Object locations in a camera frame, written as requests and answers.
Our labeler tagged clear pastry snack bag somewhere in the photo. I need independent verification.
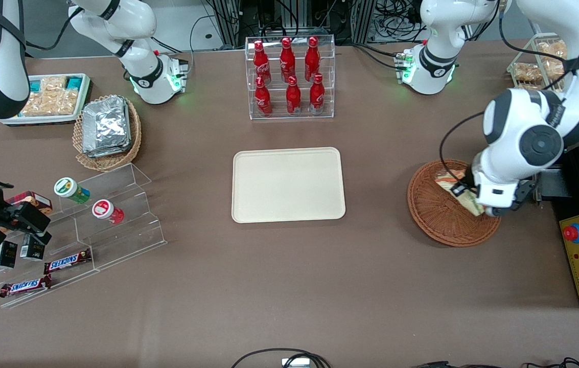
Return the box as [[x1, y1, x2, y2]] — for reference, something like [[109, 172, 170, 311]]
[[537, 41, 568, 61], [513, 62, 543, 82], [545, 59, 567, 80]]

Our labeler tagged black left base cable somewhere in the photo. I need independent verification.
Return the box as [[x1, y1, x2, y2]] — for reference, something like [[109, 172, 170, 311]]
[[351, 43, 403, 70]]

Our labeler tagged green lid snack cup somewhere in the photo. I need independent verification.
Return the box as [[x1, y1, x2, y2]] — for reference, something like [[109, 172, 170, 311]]
[[54, 177, 91, 204]]

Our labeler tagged triangle sandwich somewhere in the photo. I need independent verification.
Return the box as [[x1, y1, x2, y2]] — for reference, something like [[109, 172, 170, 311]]
[[433, 170, 484, 216]]

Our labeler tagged brown Snickers bar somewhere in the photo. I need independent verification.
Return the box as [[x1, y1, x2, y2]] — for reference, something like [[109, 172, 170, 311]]
[[0, 275, 53, 298], [44, 248, 92, 275]]

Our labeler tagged tan oval wicker basket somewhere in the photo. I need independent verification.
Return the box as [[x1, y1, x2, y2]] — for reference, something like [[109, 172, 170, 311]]
[[73, 95, 142, 171]]

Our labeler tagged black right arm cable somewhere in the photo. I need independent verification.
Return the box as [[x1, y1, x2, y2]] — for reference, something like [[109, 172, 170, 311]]
[[24, 8, 83, 51]]

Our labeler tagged black cable bundle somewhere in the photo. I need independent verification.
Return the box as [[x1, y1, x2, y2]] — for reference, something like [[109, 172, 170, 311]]
[[412, 358, 579, 368]]

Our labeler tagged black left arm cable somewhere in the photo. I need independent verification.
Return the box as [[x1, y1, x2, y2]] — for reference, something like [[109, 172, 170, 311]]
[[439, 111, 485, 179]]

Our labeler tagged red cola bottle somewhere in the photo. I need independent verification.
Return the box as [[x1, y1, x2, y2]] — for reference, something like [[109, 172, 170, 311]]
[[305, 36, 320, 82], [286, 76, 302, 115], [310, 74, 326, 114], [253, 41, 272, 85], [280, 37, 296, 82], [254, 76, 272, 116]]

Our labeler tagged red chocolate box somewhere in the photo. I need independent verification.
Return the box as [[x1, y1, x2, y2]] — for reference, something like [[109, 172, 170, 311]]
[[5, 191, 53, 215]]

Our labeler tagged black base cable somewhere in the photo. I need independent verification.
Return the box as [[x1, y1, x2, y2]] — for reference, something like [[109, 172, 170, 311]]
[[351, 43, 403, 70], [151, 15, 218, 82]]

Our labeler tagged beige rectangular tray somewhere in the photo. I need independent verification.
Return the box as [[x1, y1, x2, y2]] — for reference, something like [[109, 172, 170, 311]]
[[231, 147, 346, 224]]

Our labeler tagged small black box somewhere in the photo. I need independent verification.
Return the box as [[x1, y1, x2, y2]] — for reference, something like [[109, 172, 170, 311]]
[[19, 234, 45, 261], [0, 240, 18, 269]]

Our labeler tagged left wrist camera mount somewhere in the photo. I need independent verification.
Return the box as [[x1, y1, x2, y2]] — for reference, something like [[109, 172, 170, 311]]
[[512, 176, 536, 210]]

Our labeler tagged clear cracker snack bag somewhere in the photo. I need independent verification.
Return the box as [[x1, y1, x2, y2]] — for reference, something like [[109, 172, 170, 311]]
[[21, 90, 79, 117], [39, 77, 67, 94]]

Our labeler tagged silver foil packet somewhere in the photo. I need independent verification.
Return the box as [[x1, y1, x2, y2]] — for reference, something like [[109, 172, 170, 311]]
[[82, 96, 131, 153], [85, 142, 132, 158]]

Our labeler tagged beige wire rack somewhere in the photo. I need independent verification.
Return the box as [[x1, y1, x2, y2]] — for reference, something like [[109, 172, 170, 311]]
[[506, 33, 579, 111]]

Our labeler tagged red lid snack cup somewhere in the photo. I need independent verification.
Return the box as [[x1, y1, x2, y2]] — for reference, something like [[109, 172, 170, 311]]
[[91, 199, 125, 225]]

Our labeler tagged brown round wicker basket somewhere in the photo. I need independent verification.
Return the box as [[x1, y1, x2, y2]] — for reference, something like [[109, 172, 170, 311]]
[[407, 159, 503, 248]]

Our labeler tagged clear acrylic stepped stand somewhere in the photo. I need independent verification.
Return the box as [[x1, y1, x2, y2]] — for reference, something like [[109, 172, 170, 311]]
[[0, 163, 168, 310]]

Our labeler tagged black looped cable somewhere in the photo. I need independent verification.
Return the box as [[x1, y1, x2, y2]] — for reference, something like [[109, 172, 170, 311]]
[[231, 349, 332, 368]]

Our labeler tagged black right base cable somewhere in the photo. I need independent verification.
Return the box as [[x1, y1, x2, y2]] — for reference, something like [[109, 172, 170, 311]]
[[151, 15, 218, 82]]

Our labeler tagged aluminium frame rack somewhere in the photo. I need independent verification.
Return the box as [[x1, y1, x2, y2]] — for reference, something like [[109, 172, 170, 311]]
[[207, 0, 378, 47]]

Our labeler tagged white snack tray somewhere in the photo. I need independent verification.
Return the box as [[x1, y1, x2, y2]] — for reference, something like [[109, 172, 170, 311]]
[[0, 73, 93, 126]]

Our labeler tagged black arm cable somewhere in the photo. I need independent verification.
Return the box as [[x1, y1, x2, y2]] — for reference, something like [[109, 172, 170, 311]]
[[24, 8, 83, 51], [439, 111, 485, 179]]

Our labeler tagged clear acrylic bottle rack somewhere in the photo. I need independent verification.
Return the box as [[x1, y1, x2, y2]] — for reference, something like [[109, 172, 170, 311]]
[[245, 35, 336, 121]]

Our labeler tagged black machine base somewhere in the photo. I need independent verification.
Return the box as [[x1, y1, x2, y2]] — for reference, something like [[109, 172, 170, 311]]
[[534, 143, 579, 308]]

